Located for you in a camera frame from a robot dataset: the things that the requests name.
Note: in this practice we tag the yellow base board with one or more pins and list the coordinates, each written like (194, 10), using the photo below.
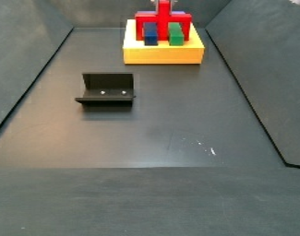
(139, 54)

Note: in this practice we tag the red E-shaped block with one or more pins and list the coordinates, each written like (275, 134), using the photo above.
(163, 19)

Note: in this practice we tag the black metal bracket holder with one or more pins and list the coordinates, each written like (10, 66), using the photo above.
(108, 88)

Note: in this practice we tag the blue long block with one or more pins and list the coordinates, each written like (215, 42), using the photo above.
(151, 37)

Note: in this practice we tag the green long block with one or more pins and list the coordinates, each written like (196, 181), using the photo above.
(176, 36)

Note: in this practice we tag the purple cross block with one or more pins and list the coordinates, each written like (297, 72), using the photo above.
(153, 12)

